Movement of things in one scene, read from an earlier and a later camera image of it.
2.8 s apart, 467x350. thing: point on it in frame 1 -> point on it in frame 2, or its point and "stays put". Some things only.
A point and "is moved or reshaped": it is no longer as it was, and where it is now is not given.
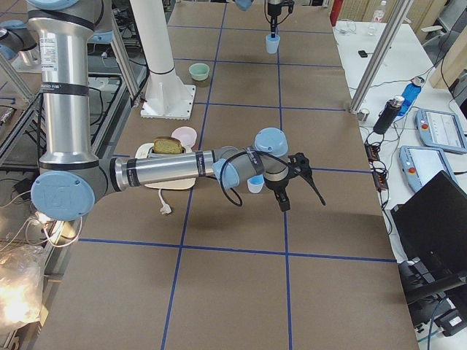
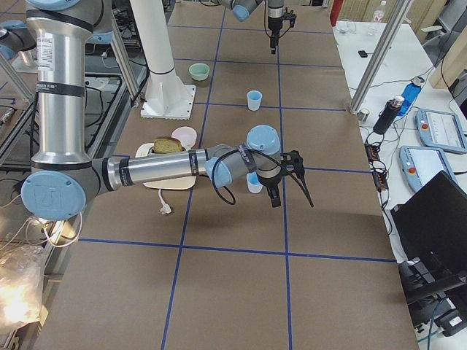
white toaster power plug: [165, 208] stays put
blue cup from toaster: [272, 44] is moved or reshaped
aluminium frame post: [389, 33] stays put
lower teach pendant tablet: [420, 164] stays put
